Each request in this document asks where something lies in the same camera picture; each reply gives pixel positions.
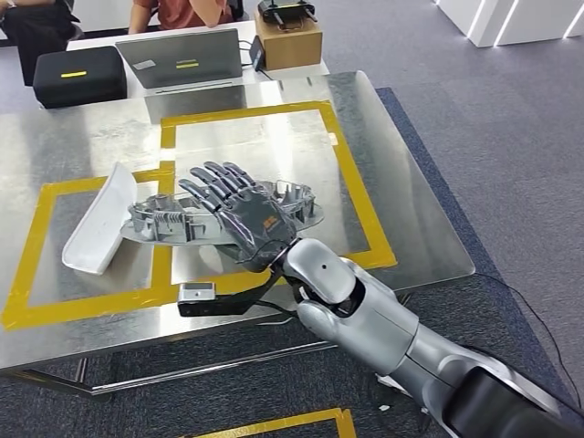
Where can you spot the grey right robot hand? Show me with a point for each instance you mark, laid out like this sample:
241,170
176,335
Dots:
255,230

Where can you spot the grey plastic wheel cover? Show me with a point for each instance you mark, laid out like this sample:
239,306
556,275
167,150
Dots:
301,211

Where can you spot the person's forearm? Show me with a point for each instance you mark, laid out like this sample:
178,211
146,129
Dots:
27,2

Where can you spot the white plastic panel part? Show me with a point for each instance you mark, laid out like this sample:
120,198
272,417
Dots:
100,224

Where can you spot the steel workbench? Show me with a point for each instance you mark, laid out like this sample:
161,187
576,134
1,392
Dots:
410,181

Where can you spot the white desk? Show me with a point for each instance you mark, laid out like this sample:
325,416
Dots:
292,74

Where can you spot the black power adapter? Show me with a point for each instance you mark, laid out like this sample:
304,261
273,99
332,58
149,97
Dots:
256,55

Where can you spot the brown cardboard box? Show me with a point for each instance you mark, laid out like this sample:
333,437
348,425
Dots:
292,48

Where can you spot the grey laptop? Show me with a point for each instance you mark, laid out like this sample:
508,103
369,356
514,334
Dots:
205,51

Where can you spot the black remote controller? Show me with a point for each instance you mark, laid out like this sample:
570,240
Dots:
285,9

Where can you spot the white floor power strip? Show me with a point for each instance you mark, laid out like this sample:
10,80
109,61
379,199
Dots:
388,382

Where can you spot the person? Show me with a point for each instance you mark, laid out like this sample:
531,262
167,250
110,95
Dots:
182,15

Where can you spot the black hard case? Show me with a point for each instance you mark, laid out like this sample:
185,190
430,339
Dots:
80,90

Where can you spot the white partition block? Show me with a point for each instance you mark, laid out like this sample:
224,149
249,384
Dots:
524,24

